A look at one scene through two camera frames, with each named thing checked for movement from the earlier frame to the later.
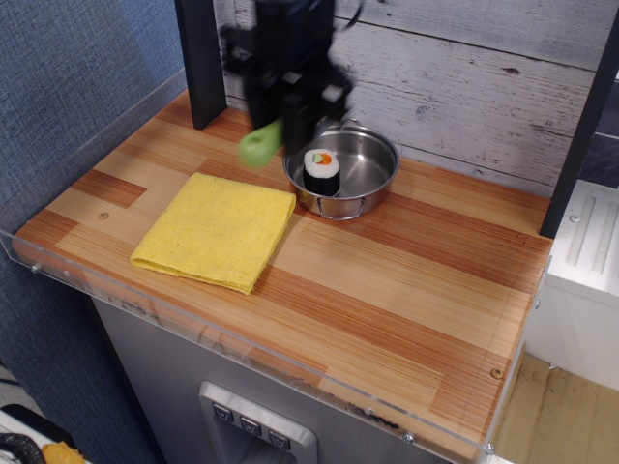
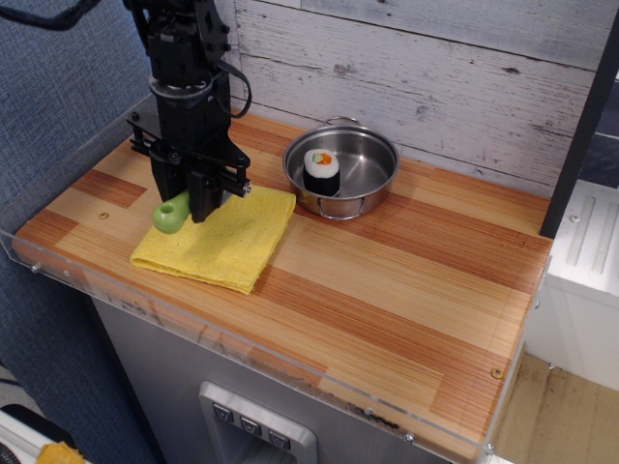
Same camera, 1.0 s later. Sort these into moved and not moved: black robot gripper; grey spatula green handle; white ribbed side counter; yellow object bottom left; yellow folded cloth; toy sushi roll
Moved: grey spatula green handle; black robot gripper
Not moved: toy sushi roll; white ribbed side counter; yellow object bottom left; yellow folded cloth
